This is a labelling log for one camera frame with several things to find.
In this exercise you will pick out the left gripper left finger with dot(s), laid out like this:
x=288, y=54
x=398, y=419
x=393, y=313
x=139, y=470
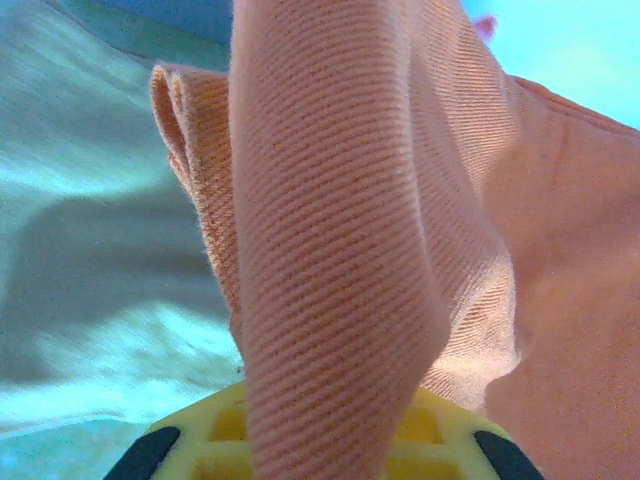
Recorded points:
x=200, y=440

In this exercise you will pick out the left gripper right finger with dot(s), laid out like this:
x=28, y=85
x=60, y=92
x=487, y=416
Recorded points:
x=450, y=445

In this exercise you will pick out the orange trousers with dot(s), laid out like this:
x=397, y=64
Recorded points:
x=350, y=200

